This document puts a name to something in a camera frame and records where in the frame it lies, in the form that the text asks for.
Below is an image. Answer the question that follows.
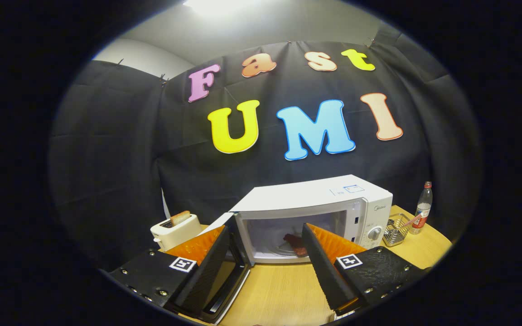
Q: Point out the red meat piece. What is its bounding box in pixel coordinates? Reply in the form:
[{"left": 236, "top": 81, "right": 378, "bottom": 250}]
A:
[{"left": 283, "top": 233, "right": 309, "bottom": 257}]

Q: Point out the metal wire basket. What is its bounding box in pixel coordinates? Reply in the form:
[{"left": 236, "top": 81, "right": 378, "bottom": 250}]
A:
[{"left": 382, "top": 214, "right": 412, "bottom": 247}]

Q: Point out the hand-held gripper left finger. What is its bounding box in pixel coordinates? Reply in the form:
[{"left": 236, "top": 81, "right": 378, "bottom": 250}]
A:
[{"left": 109, "top": 225, "right": 231, "bottom": 317}]

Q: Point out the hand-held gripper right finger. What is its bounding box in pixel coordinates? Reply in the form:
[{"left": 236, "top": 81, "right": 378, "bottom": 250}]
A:
[{"left": 301, "top": 223, "right": 429, "bottom": 317}]

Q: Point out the black backdrop cloth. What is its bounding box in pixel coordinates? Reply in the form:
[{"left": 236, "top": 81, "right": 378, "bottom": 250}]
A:
[{"left": 48, "top": 23, "right": 483, "bottom": 272}]

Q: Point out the white toaster oven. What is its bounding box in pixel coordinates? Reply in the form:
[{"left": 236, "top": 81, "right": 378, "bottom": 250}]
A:
[{"left": 198, "top": 174, "right": 394, "bottom": 324}]

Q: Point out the cream toaster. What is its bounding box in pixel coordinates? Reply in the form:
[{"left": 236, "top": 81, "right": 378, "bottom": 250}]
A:
[{"left": 150, "top": 214, "right": 202, "bottom": 252}]

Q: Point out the clear plastic water bottle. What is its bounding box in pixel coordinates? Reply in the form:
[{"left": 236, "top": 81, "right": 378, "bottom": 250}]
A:
[{"left": 410, "top": 181, "right": 434, "bottom": 235}]

